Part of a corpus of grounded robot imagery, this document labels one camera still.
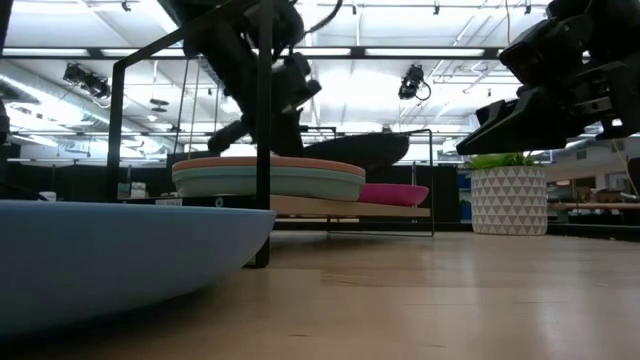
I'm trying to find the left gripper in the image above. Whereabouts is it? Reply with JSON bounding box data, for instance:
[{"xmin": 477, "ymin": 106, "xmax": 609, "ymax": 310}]
[{"xmin": 197, "ymin": 29, "xmax": 307, "ymax": 157}]

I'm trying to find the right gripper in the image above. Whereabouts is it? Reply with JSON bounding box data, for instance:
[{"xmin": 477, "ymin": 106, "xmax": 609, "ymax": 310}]
[{"xmin": 455, "ymin": 52, "xmax": 640, "ymax": 156}]

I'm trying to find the orange plate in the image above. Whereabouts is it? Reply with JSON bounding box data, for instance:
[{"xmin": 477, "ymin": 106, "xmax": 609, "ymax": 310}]
[{"xmin": 171, "ymin": 155, "xmax": 367, "ymax": 179}]

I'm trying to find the mint green plate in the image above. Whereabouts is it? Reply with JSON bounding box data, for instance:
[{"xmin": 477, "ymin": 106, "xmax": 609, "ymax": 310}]
[{"xmin": 172, "ymin": 166, "xmax": 366, "ymax": 202}]

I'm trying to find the black bowl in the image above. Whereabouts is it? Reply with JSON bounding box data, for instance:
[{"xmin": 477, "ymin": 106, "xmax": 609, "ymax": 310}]
[{"xmin": 299, "ymin": 131, "xmax": 411, "ymax": 169}]

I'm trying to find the blue plate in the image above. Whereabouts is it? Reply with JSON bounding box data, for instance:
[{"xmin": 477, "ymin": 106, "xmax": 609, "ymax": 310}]
[{"xmin": 0, "ymin": 199, "xmax": 277, "ymax": 336}]

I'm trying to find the green succulent plant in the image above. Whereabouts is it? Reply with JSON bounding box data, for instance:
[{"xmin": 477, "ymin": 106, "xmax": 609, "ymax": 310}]
[{"xmin": 469, "ymin": 152, "xmax": 539, "ymax": 171}]

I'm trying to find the white patterned plant pot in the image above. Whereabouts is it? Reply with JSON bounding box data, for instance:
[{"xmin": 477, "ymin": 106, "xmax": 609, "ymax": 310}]
[{"xmin": 470, "ymin": 165, "xmax": 549, "ymax": 236}]

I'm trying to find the black metal dish rack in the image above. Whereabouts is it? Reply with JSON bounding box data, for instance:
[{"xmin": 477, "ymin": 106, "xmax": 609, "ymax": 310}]
[{"xmin": 104, "ymin": 0, "xmax": 436, "ymax": 269}]

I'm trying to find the black overhead rig beam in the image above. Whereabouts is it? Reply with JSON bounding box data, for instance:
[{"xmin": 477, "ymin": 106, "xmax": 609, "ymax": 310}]
[{"xmin": 0, "ymin": 46, "xmax": 506, "ymax": 61}]

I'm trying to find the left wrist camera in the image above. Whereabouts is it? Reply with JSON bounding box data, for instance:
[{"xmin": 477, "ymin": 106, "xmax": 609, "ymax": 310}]
[{"xmin": 272, "ymin": 52, "xmax": 323, "ymax": 115}]

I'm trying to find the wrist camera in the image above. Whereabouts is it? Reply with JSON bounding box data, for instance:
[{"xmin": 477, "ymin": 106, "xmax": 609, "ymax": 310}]
[
  {"xmin": 272, "ymin": 52, "xmax": 323, "ymax": 115},
  {"xmin": 498, "ymin": 18, "xmax": 589, "ymax": 86}
]

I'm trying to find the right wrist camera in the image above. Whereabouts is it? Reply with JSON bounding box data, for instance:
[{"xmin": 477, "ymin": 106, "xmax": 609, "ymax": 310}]
[{"xmin": 498, "ymin": 18, "xmax": 589, "ymax": 86}]

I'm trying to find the black overhead camera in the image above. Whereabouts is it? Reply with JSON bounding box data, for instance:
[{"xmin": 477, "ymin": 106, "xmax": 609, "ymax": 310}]
[{"xmin": 398, "ymin": 63, "xmax": 432, "ymax": 101}]

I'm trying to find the black table frame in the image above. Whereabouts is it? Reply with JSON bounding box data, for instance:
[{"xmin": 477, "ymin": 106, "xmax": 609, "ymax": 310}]
[{"xmin": 269, "ymin": 218, "xmax": 640, "ymax": 240}]

